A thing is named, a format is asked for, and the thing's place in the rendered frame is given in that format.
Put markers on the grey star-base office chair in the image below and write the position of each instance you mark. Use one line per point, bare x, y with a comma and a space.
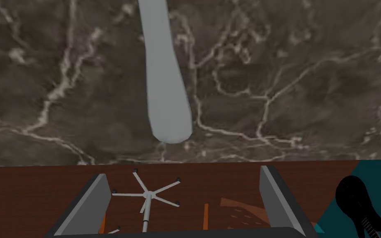
149, 195

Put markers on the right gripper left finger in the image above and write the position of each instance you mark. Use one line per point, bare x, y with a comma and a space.
91, 208

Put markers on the black guitar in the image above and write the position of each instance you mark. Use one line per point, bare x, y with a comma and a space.
354, 198

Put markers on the orange brown slatted frame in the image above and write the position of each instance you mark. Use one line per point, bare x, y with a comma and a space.
243, 213

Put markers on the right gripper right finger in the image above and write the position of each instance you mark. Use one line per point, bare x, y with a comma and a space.
278, 205

